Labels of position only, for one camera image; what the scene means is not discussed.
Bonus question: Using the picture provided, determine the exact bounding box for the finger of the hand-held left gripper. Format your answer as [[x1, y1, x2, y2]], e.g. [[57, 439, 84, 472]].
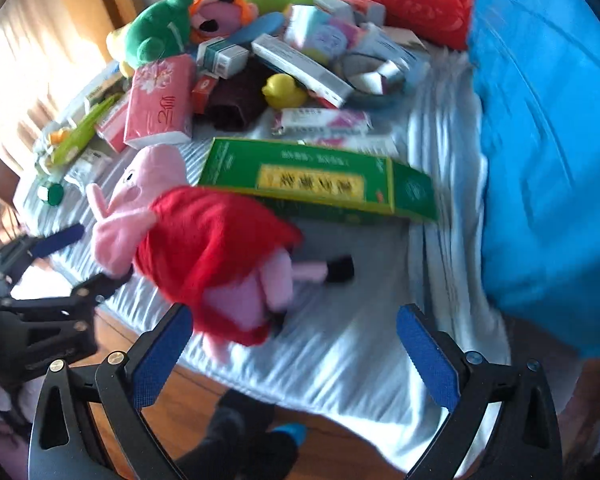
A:
[[0, 223, 87, 281], [2, 271, 133, 322]]

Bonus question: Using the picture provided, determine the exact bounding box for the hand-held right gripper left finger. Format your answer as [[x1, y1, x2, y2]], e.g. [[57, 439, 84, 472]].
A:
[[27, 302, 196, 480]]

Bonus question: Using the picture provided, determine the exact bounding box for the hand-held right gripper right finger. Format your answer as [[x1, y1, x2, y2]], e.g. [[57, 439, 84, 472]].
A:
[[396, 303, 564, 480]]

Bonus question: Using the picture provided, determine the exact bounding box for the pink pig plush red dress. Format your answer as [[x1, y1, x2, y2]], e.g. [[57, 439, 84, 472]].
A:
[[86, 144, 357, 362]]

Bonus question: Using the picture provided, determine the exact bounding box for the pink floral tissue pack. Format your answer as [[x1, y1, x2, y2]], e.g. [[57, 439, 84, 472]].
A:
[[124, 54, 197, 149]]

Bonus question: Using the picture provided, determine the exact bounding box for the green carton box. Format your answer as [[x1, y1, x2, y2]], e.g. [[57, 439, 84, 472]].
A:
[[199, 137, 440, 224]]

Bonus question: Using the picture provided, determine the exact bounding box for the blue plastic crate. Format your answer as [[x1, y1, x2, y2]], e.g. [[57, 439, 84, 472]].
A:
[[466, 0, 600, 360]]

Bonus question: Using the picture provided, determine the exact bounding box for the green plastic cap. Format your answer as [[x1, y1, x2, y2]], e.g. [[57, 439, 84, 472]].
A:
[[36, 181, 65, 207]]

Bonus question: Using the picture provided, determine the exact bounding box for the green wet wipes pack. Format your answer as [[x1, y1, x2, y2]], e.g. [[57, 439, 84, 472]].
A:
[[49, 94, 125, 167]]

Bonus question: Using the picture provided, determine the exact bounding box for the person's black socked foot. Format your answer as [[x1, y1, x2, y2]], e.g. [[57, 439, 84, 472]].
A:
[[174, 389, 307, 480]]

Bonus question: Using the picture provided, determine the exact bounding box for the white pink tissue pack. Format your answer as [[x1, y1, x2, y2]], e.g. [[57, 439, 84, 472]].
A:
[[96, 104, 132, 155]]

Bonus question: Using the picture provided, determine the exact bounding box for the cream curtain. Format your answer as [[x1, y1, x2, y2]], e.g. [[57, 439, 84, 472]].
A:
[[0, 0, 112, 171]]

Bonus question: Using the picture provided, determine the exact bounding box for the small red box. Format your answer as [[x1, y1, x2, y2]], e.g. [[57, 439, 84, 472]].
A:
[[191, 74, 219, 114]]

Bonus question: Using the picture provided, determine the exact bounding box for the dark brown cloth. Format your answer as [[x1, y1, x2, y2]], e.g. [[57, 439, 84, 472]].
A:
[[209, 66, 272, 132]]

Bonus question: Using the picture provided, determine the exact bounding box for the green yellow dinosaur plush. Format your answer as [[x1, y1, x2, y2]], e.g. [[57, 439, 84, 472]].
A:
[[106, 0, 197, 78]]

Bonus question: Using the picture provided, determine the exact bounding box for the green white medicine box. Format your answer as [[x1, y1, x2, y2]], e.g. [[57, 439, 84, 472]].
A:
[[196, 36, 252, 79]]

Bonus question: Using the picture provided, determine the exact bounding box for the pink white packet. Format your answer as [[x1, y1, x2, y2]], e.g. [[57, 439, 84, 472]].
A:
[[271, 107, 374, 137]]

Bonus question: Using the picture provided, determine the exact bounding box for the yellow rubber duck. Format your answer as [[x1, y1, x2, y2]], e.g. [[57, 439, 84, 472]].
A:
[[261, 73, 309, 111]]

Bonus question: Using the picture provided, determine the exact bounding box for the orange pink plush toy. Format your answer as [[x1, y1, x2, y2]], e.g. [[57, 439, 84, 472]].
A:
[[189, 0, 262, 45]]

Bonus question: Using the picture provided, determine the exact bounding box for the grey silver packet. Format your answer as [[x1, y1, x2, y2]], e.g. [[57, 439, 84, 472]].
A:
[[339, 46, 417, 97]]

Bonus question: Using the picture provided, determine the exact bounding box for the blue plush toy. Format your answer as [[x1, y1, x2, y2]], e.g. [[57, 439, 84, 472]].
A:
[[229, 11, 287, 47]]

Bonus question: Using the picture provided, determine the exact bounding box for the long white box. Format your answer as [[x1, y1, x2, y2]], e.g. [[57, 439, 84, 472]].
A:
[[251, 34, 355, 109]]

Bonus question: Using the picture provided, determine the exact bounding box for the colourful cartoon box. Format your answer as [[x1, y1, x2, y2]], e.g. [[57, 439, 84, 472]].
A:
[[284, 4, 367, 65]]

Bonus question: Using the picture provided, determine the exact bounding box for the small clear plastic box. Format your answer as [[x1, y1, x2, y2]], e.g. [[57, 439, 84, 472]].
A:
[[325, 0, 387, 24]]

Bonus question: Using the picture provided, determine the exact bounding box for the red toy suitcase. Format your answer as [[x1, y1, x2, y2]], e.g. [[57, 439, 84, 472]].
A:
[[361, 0, 477, 52]]

